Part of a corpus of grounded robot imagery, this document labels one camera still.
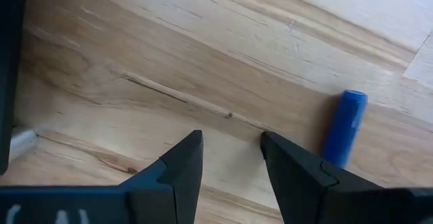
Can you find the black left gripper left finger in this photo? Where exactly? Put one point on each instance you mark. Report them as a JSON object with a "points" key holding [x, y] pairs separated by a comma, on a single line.
{"points": [[101, 207]]}

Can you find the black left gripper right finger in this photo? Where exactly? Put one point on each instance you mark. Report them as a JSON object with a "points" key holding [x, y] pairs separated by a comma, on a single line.
{"points": [[338, 207]]}

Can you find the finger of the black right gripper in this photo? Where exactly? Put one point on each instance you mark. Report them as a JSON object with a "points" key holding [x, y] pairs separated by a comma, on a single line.
{"points": [[8, 65]]}

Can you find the blue highlighter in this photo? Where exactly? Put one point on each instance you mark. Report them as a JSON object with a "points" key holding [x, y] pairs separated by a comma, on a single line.
{"points": [[345, 129]]}

